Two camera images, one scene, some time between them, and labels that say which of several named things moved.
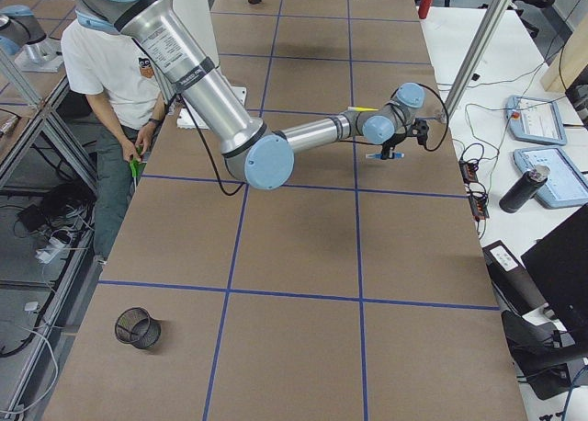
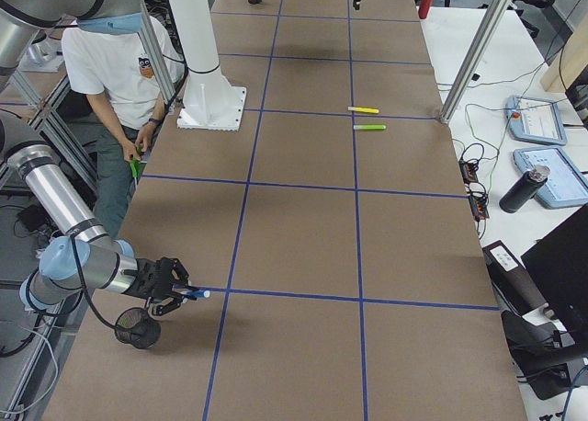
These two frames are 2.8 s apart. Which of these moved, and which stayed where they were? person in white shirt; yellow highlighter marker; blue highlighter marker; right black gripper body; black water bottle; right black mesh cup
Moved: blue highlighter marker; right black gripper body
Stayed: black water bottle; person in white shirt; right black mesh cup; yellow highlighter marker
